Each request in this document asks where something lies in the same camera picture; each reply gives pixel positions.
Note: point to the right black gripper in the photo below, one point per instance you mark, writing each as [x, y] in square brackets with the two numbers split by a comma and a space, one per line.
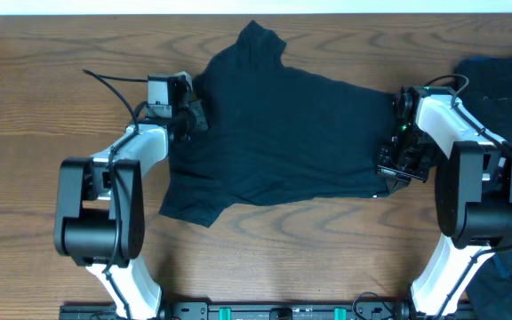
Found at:
[403, 170]

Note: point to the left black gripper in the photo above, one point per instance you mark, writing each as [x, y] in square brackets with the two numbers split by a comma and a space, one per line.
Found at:
[197, 117]

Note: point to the dark teal t-shirt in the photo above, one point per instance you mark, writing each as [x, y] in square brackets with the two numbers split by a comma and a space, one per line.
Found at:
[276, 135]

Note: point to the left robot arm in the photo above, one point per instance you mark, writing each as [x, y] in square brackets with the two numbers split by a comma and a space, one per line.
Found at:
[100, 219]

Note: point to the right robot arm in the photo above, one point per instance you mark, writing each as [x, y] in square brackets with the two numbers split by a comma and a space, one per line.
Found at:
[473, 192]

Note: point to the dark clothes pile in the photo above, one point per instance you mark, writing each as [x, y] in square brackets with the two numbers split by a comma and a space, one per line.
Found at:
[488, 98]

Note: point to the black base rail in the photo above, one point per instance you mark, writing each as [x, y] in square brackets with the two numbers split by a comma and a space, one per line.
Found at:
[365, 309]

